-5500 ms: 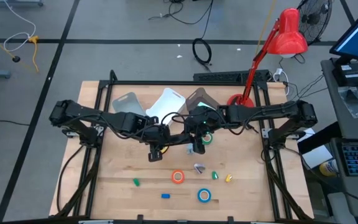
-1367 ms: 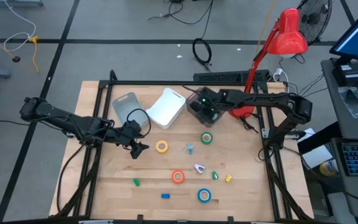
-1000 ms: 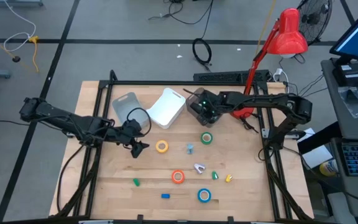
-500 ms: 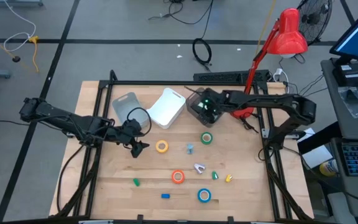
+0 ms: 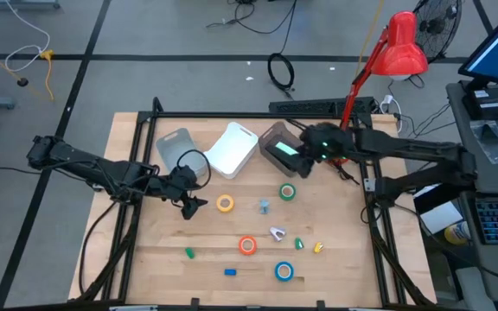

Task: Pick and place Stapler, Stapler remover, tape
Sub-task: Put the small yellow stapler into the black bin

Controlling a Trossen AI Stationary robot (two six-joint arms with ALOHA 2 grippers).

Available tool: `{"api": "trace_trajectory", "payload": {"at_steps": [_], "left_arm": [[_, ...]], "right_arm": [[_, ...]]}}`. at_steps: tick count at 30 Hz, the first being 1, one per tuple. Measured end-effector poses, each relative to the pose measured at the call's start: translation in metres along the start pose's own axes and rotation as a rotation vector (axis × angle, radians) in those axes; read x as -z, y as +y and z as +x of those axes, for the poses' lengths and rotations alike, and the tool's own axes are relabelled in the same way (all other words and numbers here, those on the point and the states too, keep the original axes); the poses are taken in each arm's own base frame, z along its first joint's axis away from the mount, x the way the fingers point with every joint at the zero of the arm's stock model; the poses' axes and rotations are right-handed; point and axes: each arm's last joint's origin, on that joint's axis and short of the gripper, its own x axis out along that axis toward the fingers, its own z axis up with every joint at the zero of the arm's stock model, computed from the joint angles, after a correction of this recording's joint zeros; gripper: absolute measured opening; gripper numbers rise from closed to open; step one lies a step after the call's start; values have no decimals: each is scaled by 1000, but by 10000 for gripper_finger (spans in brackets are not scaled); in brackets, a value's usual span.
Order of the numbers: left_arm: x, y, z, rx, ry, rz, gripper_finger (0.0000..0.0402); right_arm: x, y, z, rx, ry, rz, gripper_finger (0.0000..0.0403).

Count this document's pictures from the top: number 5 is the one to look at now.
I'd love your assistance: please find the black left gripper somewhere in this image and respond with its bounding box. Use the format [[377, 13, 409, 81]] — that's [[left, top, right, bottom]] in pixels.
[[158, 166, 209, 220]]

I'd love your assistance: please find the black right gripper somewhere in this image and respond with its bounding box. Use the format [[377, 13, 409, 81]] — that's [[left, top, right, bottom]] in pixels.
[[290, 123, 357, 179]]

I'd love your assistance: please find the large black stapler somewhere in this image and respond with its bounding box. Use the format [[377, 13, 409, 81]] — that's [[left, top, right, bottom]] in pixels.
[[265, 140, 304, 174]]

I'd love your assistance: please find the yellow tape roll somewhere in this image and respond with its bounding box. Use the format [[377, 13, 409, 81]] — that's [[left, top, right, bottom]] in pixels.
[[215, 194, 235, 213]]

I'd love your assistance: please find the green tape roll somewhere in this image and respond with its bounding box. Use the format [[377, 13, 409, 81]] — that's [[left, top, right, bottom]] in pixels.
[[278, 182, 297, 202]]

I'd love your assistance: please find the orange tape roll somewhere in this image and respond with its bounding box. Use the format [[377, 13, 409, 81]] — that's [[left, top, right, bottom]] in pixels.
[[238, 235, 258, 256]]

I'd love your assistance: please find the purple staple remover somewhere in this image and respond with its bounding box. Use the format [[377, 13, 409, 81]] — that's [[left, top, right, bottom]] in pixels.
[[269, 225, 287, 243]]

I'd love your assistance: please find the blue tape roll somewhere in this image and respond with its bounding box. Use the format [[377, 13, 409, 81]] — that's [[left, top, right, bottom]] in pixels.
[[274, 261, 295, 282]]

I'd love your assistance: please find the dark translucent plastic bin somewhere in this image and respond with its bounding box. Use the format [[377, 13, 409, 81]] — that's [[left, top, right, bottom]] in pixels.
[[257, 121, 309, 178]]

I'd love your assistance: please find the black power strip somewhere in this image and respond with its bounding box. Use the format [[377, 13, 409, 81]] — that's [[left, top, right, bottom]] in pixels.
[[268, 96, 378, 116]]

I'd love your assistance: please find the light grey plastic bin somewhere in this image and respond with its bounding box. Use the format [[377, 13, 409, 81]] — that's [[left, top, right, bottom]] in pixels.
[[156, 127, 209, 179]]

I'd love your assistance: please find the white plastic bin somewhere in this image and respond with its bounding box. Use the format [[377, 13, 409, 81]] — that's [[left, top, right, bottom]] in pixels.
[[203, 121, 259, 180]]

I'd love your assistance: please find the white power adapter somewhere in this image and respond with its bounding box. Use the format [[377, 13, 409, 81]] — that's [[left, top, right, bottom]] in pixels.
[[380, 93, 404, 133]]

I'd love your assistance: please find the red desk lamp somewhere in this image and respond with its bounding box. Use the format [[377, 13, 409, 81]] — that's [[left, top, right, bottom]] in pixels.
[[339, 10, 430, 168]]

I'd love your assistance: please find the white paper box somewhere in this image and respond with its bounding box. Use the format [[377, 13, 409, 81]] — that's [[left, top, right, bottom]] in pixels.
[[419, 200, 464, 235]]

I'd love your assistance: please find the yellow white bottle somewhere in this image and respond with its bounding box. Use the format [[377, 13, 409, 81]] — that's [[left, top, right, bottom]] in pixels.
[[444, 220, 471, 246]]

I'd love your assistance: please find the clear plastic bag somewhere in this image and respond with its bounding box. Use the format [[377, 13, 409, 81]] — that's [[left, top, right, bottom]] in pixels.
[[469, 119, 498, 165]]

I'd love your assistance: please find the black mini computer box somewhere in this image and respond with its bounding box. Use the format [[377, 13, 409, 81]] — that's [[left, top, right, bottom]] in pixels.
[[462, 87, 498, 121]]

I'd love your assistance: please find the black floor fan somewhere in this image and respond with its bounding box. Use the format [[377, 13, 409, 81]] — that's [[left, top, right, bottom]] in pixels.
[[412, 0, 464, 64]]

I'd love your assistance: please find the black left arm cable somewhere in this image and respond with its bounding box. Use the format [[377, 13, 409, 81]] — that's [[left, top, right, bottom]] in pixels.
[[176, 149, 212, 191]]

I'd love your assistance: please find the black aluminium table frame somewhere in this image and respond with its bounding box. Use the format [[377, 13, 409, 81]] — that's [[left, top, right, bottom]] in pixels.
[[78, 97, 434, 308]]

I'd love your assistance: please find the coiled black cable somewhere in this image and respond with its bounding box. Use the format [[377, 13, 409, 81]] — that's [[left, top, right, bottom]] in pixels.
[[267, 52, 296, 92]]

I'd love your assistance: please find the hanging yellow cable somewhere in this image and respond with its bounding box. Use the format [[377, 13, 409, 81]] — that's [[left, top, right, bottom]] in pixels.
[[354, 0, 386, 77]]

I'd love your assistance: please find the yellow floor cable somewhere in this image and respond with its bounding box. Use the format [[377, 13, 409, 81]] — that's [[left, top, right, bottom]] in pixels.
[[0, 37, 55, 101]]

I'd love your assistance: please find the white floor cable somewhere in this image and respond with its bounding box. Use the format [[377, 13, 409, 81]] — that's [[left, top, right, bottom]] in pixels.
[[4, 0, 52, 73]]

